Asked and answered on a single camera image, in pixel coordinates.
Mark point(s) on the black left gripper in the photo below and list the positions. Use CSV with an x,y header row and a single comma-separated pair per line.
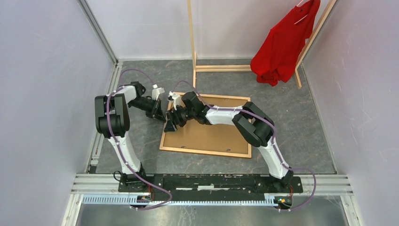
x,y
156,111

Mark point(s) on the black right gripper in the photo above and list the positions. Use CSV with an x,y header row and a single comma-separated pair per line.
x,y
173,115

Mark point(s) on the brown fibreboard backing board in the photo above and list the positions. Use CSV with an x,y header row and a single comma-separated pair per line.
x,y
212,137

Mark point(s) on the wooden picture frame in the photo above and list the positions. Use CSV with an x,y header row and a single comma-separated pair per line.
x,y
202,152

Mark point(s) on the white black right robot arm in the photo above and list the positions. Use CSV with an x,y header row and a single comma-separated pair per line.
x,y
252,123

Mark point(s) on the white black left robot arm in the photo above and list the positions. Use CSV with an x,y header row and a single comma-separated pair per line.
x,y
113,122

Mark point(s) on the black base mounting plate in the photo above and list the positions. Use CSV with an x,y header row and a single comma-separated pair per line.
x,y
210,187

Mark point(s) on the red t-shirt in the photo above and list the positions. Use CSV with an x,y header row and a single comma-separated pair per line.
x,y
276,59

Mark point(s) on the white clothes hanger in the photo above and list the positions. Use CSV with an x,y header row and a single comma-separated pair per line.
x,y
306,11

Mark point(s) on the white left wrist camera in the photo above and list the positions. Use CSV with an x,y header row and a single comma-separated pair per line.
x,y
157,91

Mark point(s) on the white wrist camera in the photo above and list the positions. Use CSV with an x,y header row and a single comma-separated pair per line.
x,y
157,91
175,99

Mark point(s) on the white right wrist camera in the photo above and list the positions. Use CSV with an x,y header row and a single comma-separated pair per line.
x,y
175,99

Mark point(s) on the aluminium rail frame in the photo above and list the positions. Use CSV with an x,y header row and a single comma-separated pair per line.
x,y
92,188

